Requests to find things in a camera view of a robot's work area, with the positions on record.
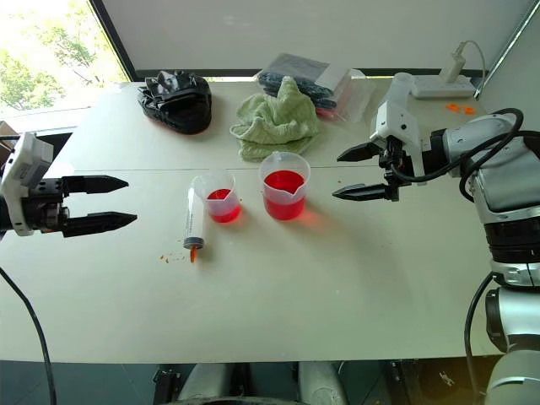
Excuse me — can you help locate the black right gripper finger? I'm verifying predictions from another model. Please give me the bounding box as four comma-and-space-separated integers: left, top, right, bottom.
331, 182, 389, 203
336, 142, 383, 164

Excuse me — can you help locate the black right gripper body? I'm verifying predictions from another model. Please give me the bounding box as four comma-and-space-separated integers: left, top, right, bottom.
377, 138, 413, 203

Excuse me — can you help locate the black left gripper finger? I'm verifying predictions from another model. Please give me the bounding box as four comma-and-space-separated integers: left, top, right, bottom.
62, 212, 138, 239
62, 174, 130, 200

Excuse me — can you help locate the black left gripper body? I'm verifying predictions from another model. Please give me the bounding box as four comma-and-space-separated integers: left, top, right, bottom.
20, 176, 71, 238

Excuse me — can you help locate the clear syringe orange tip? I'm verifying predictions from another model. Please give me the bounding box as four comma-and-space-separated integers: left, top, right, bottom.
181, 186, 207, 265

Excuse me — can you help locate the translucent empty plastic cup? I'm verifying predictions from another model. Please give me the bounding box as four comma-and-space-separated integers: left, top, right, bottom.
386, 72, 418, 109

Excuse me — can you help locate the large beaker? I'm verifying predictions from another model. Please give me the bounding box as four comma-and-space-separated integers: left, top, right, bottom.
258, 151, 312, 222

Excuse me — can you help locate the small beaker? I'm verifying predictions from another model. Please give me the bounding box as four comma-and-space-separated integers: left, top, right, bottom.
192, 170, 243, 225

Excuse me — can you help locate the clear bag with dark items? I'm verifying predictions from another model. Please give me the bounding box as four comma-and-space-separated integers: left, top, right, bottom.
254, 51, 377, 124

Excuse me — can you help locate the brown cardboard box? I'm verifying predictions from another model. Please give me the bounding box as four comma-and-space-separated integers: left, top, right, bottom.
0, 120, 21, 154

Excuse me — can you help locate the white power strip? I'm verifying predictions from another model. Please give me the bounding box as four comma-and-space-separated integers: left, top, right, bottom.
410, 75, 476, 100

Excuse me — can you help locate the green towel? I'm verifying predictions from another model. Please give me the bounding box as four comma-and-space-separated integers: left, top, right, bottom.
229, 75, 321, 164

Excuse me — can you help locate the white plug charger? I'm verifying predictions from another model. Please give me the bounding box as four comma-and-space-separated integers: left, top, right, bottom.
438, 40, 467, 84

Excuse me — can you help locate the black plastic bag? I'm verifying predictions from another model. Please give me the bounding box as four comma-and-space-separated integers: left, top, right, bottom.
137, 69, 213, 136

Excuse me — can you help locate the grey rounded shape under table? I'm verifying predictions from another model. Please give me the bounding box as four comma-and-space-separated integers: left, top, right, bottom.
176, 362, 231, 405
296, 361, 352, 405

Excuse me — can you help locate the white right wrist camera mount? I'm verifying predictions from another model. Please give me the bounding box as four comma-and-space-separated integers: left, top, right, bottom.
369, 99, 432, 183

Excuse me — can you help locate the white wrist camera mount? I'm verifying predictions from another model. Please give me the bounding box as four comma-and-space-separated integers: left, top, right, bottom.
0, 131, 55, 237
369, 99, 432, 183

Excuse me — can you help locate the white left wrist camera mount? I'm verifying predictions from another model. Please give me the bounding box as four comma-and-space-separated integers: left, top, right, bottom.
0, 131, 55, 237

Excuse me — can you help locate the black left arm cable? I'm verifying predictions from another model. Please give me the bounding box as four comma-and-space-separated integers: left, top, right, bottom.
0, 266, 58, 405

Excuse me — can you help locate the white charger cable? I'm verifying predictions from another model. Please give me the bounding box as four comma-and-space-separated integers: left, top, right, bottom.
462, 40, 489, 85

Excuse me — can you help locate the black bracket under table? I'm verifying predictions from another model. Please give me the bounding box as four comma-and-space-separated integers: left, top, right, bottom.
152, 366, 183, 405

